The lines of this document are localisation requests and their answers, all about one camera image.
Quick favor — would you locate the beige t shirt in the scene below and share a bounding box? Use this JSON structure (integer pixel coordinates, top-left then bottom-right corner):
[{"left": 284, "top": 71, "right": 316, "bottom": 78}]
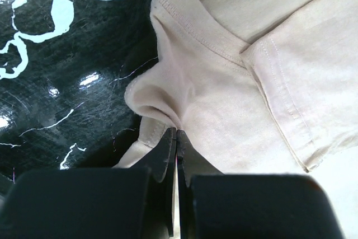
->
[{"left": 111, "top": 0, "right": 358, "bottom": 239}]

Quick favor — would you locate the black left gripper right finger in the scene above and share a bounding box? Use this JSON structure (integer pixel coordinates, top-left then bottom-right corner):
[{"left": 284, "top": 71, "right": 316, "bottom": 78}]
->
[{"left": 176, "top": 130, "right": 343, "bottom": 238}]

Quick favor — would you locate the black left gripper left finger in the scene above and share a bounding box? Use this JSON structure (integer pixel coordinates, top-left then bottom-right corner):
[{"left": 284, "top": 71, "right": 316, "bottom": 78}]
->
[{"left": 1, "top": 128, "right": 177, "bottom": 238}]

